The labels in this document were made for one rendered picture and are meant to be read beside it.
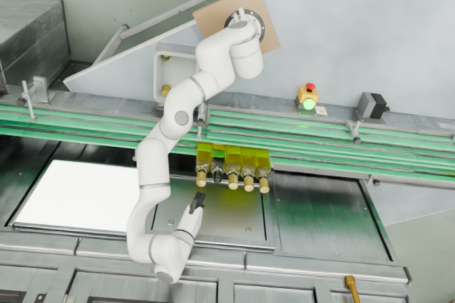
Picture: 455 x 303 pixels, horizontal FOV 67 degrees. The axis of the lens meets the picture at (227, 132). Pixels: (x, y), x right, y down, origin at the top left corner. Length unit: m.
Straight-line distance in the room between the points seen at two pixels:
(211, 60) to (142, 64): 0.54
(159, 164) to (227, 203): 0.50
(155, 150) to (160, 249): 0.25
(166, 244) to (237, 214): 0.46
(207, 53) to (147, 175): 0.37
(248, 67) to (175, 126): 0.29
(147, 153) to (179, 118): 0.12
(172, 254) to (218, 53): 0.55
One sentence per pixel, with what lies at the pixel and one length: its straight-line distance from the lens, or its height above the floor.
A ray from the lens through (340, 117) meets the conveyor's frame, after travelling 1.50.
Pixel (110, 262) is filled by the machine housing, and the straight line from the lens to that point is 1.24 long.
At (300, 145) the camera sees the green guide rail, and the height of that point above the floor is 0.95.
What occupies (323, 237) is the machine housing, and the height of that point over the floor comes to 1.22.
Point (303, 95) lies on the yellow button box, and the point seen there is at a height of 0.83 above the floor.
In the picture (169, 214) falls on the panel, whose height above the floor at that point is 1.21.
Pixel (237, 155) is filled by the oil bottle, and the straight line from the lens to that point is 1.34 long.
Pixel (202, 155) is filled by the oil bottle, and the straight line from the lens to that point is 1.32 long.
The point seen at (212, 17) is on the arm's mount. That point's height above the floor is 0.77.
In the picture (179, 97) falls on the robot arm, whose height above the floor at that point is 1.23.
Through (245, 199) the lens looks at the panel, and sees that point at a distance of 1.39.
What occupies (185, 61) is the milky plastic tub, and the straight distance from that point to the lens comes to 1.41.
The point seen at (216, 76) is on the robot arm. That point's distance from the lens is 1.00.
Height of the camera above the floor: 2.04
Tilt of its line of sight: 53 degrees down
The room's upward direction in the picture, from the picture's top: 179 degrees counter-clockwise
